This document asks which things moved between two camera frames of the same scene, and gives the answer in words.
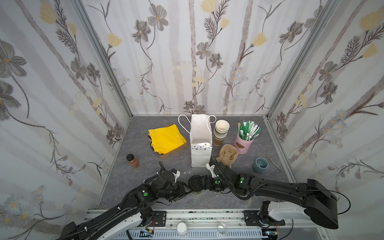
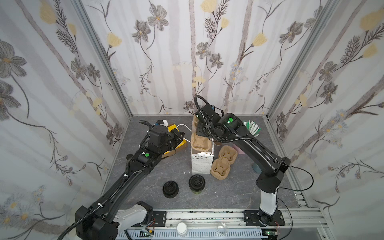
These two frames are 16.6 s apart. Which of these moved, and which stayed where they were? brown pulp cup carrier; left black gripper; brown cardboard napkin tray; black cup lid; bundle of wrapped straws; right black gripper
Moved: right black gripper; left black gripper
Stayed: bundle of wrapped straws; black cup lid; brown pulp cup carrier; brown cardboard napkin tray
